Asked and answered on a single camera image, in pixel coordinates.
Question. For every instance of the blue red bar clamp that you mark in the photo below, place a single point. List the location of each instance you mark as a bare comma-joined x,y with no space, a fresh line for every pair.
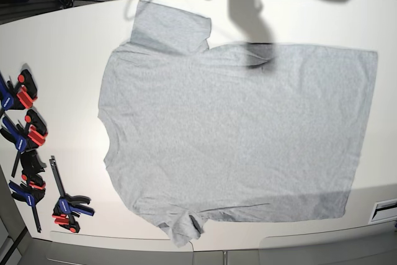
27,138
32,188
20,96
68,208

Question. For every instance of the white label plate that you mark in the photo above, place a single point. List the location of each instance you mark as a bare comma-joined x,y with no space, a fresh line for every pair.
383,211

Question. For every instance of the grey T-shirt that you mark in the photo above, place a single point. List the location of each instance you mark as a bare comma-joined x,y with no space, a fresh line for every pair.
242,132

